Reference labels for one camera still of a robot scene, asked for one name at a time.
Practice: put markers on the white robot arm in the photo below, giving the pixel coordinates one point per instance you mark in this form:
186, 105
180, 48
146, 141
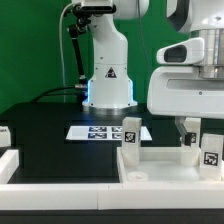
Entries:
110, 89

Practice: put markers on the white marker sheet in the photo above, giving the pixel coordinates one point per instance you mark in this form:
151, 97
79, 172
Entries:
102, 133

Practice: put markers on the white fence bar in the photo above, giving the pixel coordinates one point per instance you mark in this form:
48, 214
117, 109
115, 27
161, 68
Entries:
9, 162
153, 195

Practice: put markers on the white left fence bar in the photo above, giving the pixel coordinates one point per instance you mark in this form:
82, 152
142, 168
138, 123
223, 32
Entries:
9, 162

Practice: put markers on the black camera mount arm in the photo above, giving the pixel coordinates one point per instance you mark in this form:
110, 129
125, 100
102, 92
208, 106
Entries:
78, 46

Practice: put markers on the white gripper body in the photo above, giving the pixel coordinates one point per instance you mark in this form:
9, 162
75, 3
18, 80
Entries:
179, 91

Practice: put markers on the white front fence bar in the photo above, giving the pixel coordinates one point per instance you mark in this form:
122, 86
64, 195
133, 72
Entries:
153, 195

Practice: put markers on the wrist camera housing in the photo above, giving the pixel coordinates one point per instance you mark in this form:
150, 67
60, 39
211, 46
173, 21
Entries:
187, 52

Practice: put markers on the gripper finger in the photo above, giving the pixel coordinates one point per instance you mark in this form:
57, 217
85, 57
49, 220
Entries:
185, 127

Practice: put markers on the white square tabletop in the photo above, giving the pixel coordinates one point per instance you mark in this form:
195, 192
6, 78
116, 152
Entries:
159, 164

